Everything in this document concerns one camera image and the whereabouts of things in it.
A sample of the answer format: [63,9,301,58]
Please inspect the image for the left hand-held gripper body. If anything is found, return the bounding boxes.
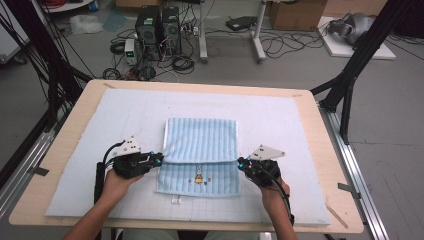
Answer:
[112,134,160,180]

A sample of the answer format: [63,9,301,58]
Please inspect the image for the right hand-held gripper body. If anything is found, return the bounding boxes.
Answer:
[245,143,287,189]

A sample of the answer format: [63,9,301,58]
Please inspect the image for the blue white striped towel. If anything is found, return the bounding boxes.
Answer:
[154,116,242,205]

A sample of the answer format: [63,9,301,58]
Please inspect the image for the person's left hand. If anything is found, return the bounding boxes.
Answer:
[101,168,145,201]

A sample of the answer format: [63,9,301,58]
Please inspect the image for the person's right hand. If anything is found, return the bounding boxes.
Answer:
[259,177,291,208]

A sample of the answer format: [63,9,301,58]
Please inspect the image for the white foam mat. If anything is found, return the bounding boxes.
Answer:
[44,87,332,226]

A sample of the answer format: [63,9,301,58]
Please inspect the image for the black tape strip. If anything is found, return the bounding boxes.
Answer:
[27,165,51,178]
[337,181,362,200]

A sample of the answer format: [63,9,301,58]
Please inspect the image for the thin wooden stick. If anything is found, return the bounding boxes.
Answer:
[325,203,350,230]

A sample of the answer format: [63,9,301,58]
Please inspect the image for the white power supply unit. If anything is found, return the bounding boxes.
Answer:
[123,37,137,66]

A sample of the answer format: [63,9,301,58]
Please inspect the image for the black computer tower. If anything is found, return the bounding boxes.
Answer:
[161,5,183,55]
[134,5,163,62]

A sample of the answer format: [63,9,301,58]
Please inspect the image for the white desk leg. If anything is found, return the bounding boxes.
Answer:
[198,0,209,64]
[251,0,268,64]

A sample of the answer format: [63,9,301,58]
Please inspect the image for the flat black device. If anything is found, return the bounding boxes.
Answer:
[225,15,258,32]

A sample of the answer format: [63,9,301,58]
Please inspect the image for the clear plastic bag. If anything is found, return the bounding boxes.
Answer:
[69,14,105,36]

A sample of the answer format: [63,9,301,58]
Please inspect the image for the large cardboard box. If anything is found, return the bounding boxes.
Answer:
[268,0,328,32]

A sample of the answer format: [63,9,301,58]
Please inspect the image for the white floor board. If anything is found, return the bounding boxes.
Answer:
[315,15,398,62]

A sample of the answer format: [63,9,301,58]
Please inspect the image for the grey headset device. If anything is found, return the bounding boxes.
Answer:
[327,11,377,47]

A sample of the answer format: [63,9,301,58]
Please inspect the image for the right hand-held gripper black cable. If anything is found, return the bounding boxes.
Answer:
[262,168,296,227]

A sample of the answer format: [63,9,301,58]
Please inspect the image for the coiled black cable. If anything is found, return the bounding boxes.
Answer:
[170,54,196,76]

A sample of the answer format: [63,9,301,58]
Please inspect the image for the aluminium rail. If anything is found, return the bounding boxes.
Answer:
[317,101,390,240]
[0,108,66,216]

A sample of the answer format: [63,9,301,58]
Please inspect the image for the black metal frame stand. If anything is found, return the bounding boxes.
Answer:
[0,0,94,134]
[309,0,415,145]

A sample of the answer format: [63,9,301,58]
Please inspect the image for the loose black floor cables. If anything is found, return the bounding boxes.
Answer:
[259,29,332,60]

